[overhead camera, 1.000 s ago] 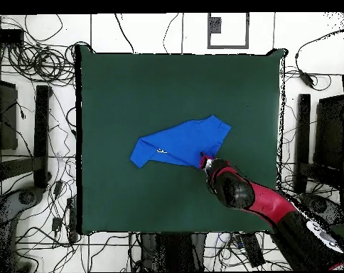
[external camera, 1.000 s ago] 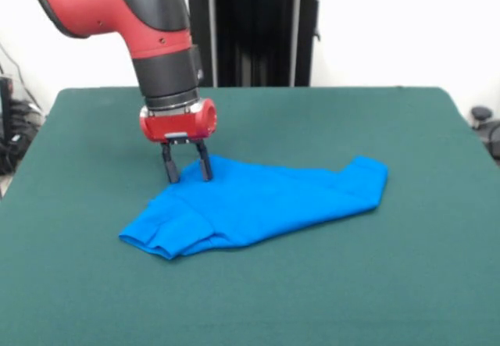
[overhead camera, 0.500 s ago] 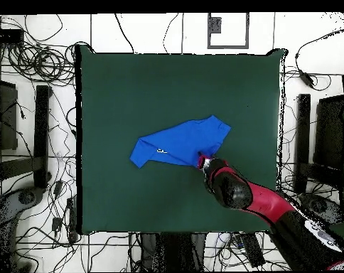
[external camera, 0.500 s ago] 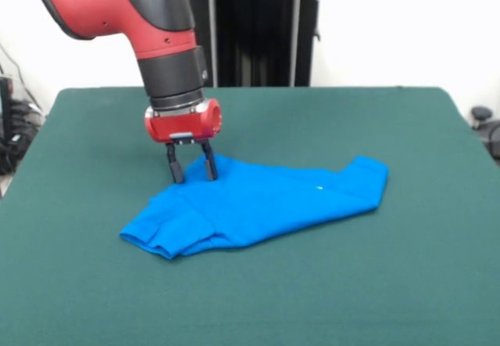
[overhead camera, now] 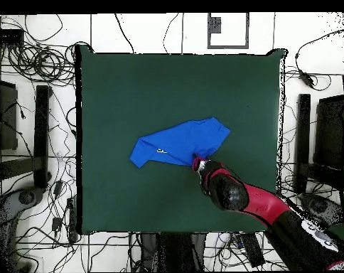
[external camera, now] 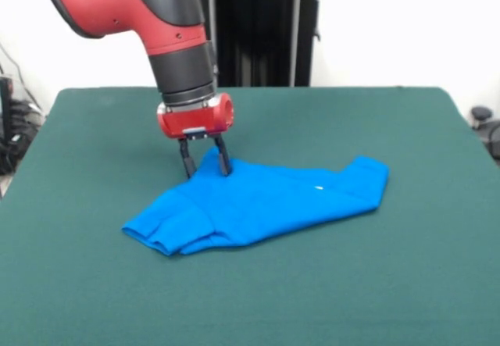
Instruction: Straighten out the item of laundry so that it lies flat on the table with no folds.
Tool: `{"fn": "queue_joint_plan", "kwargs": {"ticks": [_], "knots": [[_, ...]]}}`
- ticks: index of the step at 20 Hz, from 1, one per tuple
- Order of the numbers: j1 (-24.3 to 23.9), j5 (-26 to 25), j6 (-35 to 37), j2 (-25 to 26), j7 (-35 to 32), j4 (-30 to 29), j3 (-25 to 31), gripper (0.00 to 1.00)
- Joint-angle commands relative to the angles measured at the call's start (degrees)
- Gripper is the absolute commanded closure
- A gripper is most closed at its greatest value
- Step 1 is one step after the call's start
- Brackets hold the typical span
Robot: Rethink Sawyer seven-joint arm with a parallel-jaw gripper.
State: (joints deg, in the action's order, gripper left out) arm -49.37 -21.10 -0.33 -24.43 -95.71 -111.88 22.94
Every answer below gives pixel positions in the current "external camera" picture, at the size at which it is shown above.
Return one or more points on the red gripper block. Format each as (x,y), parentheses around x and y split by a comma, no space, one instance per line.
(195,119)

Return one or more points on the blue shirt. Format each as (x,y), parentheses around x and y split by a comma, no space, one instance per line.
(254,201)

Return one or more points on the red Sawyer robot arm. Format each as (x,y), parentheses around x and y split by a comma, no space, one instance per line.
(129,6)

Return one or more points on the dark green table cloth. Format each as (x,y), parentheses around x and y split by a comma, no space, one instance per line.
(250,291)

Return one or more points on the black box with red mark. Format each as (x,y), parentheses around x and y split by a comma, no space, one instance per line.
(6,108)

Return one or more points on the grey office chair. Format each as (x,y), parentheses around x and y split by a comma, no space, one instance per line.
(486,127)

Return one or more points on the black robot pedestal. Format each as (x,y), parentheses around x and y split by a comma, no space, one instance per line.
(258,33)

